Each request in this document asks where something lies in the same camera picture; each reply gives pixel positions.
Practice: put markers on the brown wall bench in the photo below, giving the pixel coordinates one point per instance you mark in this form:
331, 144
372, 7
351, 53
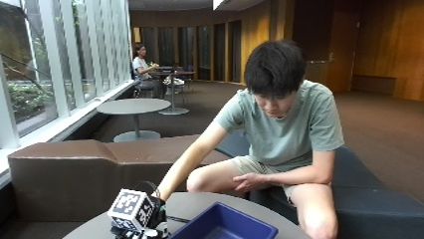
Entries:
372, 84

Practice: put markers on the brown leather bench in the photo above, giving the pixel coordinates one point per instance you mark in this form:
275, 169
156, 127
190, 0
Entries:
67, 176

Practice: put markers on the dark blue upholstered seat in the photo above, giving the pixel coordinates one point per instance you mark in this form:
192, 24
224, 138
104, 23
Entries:
375, 205

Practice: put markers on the white marker cube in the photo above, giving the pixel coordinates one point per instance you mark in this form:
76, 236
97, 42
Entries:
132, 209

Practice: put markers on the the person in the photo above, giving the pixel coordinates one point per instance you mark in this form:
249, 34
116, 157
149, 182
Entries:
282, 132

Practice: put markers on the pale green t-shirt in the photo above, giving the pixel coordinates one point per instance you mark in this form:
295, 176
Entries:
287, 136

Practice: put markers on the white ceiling light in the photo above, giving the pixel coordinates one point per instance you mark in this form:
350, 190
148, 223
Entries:
217, 4

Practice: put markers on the wooden door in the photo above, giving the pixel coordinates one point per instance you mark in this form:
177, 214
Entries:
339, 46

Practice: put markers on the blue chair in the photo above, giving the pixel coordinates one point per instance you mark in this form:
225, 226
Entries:
188, 78

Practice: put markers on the beige shorts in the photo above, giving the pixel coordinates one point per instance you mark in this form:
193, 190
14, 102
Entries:
251, 165

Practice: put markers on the white window frame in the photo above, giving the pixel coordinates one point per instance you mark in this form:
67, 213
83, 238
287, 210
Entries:
53, 56

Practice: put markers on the round dark-topped pedestal table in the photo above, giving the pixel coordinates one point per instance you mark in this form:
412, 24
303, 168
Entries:
173, 99

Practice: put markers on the blue plastic bin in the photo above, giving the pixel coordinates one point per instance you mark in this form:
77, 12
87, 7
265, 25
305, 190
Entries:
221, 223

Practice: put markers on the white bag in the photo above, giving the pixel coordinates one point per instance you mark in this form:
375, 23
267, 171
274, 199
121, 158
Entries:
173, 81

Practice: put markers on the dark chair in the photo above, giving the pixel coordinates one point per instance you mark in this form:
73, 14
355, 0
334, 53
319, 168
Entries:
138, 88

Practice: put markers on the round grey pedestal table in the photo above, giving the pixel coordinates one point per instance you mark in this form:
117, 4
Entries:
132, 106

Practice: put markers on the green bushes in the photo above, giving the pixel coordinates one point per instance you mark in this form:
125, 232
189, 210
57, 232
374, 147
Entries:
27, 98

